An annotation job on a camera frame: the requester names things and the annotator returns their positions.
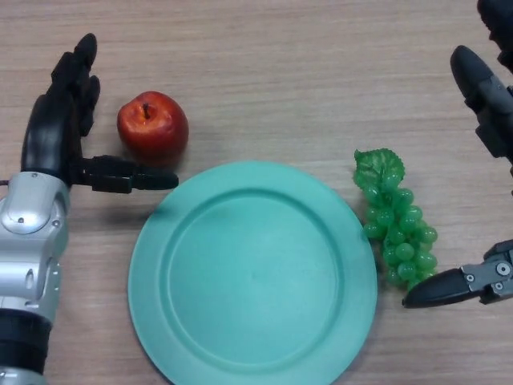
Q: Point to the red apple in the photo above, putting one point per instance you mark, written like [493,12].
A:
[154,130]

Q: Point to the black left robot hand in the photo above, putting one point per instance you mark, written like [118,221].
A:
[48,132]

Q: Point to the green round plate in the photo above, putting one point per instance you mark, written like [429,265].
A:
[256,280]

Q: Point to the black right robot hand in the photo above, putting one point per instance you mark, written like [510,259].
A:
[489,104]

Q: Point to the green plastic grape bunch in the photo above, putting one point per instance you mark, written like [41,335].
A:
[401,236]

